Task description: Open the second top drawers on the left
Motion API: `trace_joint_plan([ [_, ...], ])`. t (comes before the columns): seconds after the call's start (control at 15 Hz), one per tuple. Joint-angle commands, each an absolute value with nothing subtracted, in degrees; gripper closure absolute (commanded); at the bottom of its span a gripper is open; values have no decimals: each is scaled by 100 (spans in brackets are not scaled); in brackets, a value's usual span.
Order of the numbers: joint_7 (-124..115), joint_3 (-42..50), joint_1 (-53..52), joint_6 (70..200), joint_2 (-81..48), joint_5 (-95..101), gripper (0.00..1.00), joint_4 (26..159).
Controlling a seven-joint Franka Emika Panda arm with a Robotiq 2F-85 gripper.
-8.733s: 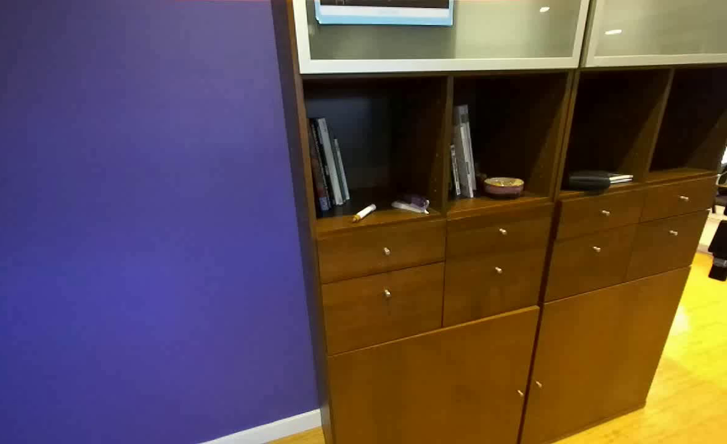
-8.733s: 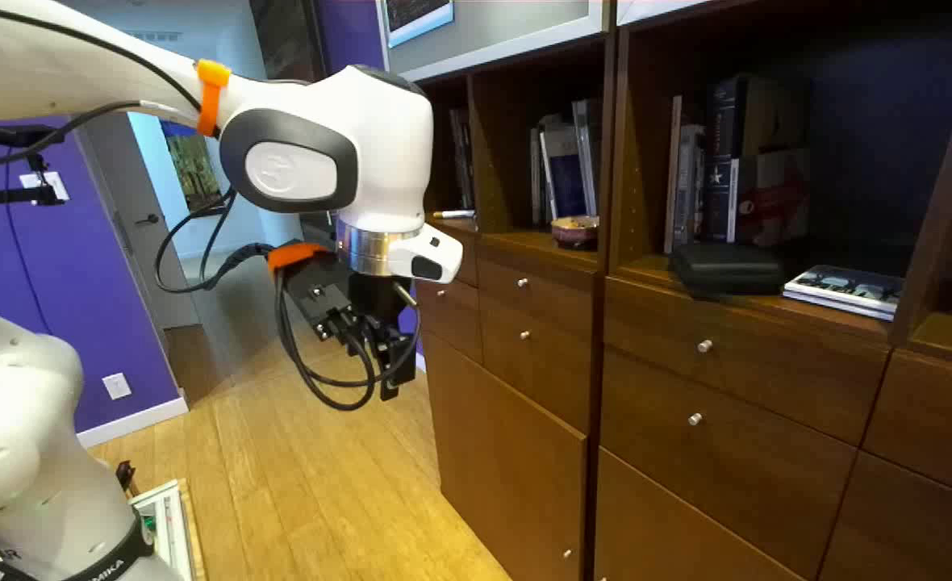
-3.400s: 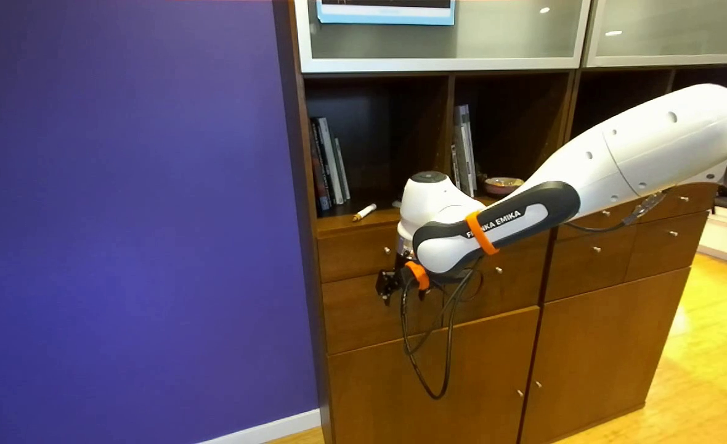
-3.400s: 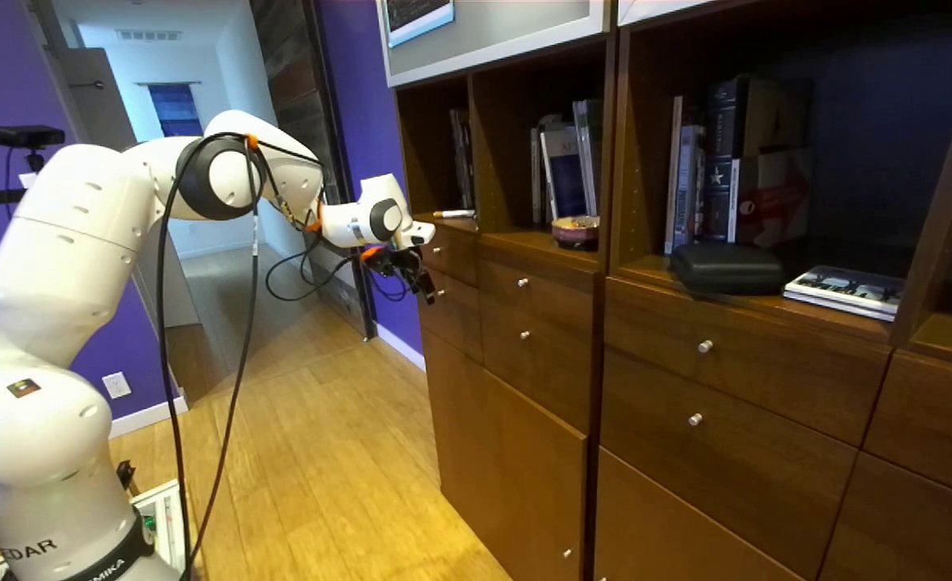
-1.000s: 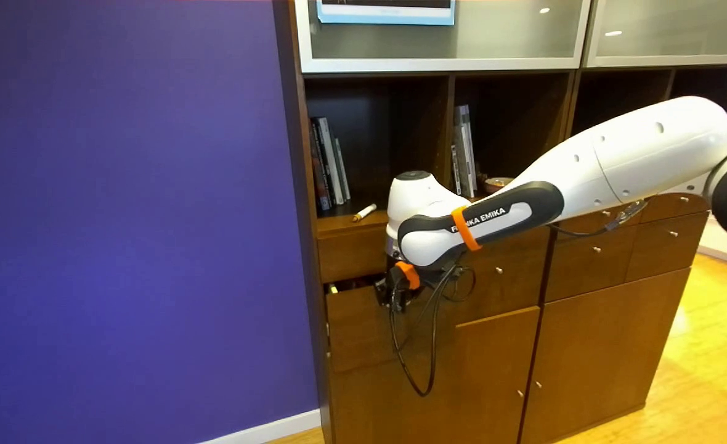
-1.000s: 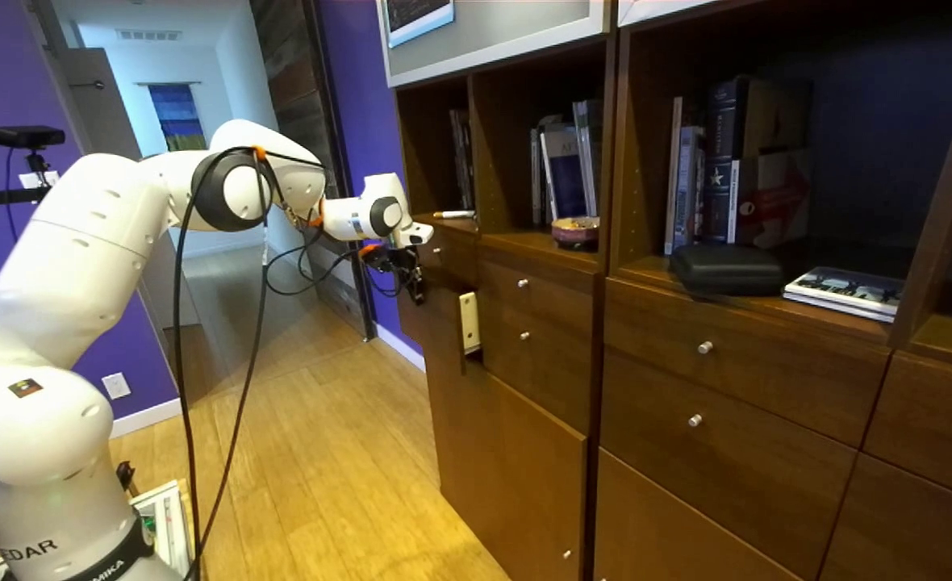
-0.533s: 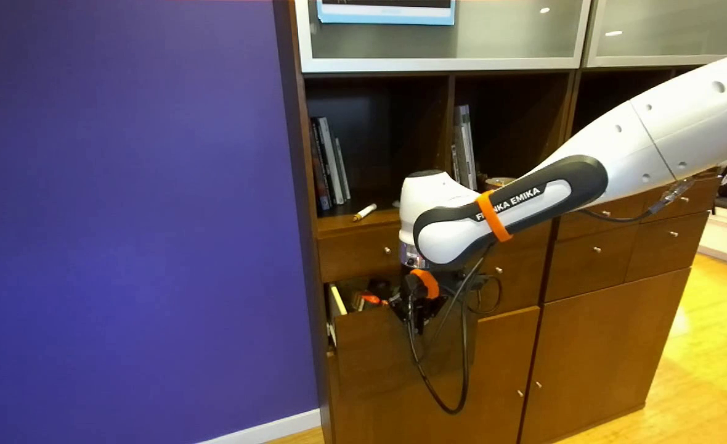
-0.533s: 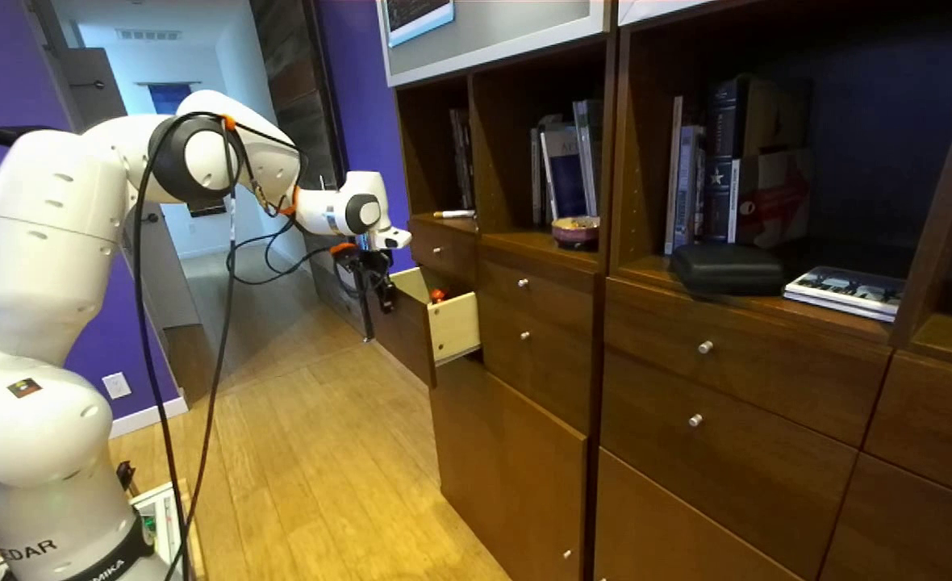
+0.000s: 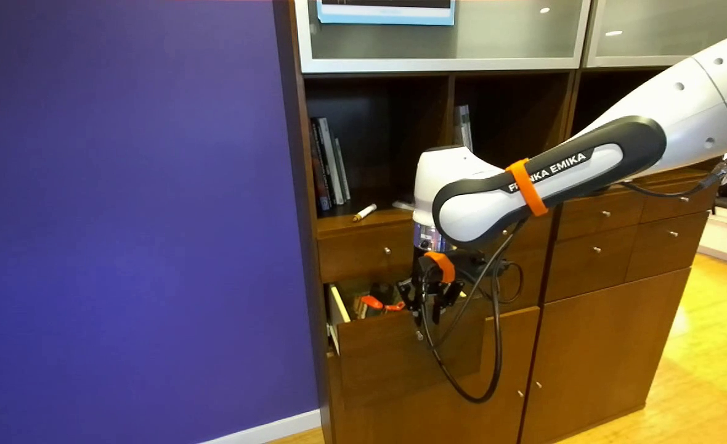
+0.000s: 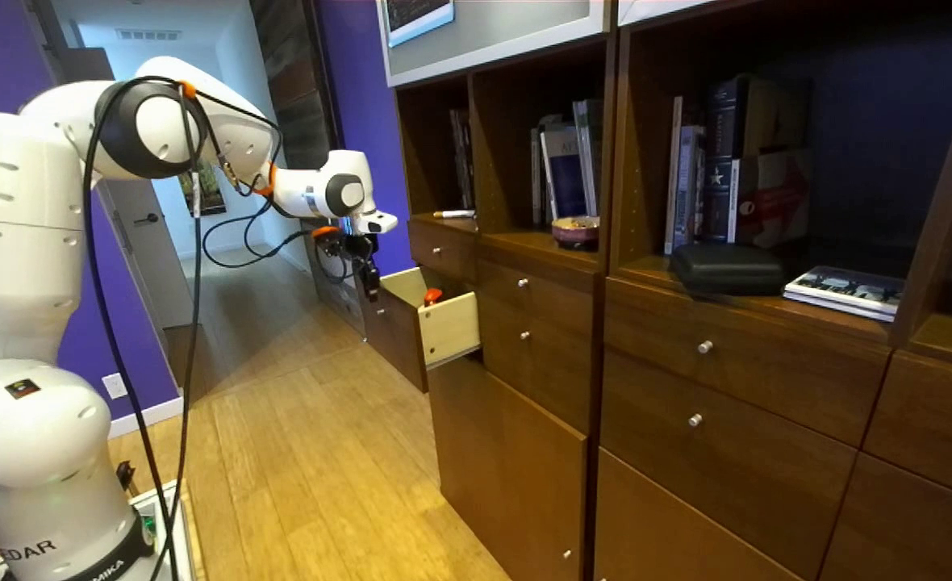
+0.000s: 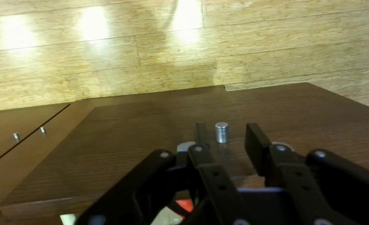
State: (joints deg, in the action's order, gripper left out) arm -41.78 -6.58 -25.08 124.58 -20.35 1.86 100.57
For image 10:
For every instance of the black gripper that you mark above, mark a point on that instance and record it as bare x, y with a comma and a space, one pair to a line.
358, 250

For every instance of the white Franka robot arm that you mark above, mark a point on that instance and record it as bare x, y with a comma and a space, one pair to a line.
10, 214

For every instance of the white baseboard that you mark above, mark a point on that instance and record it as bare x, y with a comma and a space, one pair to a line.
147, 416
399, 274

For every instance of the black orange tool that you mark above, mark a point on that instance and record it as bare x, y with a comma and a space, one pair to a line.
431, 294

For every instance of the small purple white item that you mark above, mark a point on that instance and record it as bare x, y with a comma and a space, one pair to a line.
456, 214

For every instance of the grey book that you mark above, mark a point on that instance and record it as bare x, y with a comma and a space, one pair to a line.
460, 154
693, 182

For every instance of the brown wooden shelving cabinet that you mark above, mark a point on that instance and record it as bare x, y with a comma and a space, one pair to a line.
496, 150

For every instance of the small brown bowl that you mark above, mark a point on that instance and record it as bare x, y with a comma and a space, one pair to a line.
574, 229

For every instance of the dark brown door panel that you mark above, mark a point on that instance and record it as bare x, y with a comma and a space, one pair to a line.
290, 74

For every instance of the grey hallway door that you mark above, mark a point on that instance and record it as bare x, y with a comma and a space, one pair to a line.
147, 260

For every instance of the books left shelf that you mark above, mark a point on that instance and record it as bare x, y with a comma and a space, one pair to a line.
567, 171

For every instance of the books shelf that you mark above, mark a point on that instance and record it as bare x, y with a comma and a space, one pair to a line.
567, 171
782, 196

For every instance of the brown wooden cabinet door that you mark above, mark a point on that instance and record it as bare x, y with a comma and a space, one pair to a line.
670, 537
509, 473

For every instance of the tall white book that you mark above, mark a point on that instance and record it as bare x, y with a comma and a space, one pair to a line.
584, 114

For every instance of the wide frosted glass door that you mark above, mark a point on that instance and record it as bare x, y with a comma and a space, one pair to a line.
496, 27

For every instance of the thin white book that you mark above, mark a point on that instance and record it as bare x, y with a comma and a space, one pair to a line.
672, 171

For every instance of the black zip case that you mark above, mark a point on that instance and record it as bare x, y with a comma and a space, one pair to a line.
728, 264

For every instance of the tall black book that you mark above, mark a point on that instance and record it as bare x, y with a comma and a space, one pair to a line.
723, 150

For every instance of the books middle shelf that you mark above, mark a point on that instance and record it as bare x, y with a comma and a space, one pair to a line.
782, 196

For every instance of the tan book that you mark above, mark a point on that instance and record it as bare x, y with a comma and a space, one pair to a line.
777, 114

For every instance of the white book lying flat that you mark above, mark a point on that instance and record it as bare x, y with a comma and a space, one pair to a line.
846, 291

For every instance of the framed wall picture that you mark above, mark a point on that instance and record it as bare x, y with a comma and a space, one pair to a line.
209, 192

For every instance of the white wall outlet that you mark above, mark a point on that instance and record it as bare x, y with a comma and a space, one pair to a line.
115, 385

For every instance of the white rectangular floor frame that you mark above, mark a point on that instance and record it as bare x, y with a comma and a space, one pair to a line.
188, 537

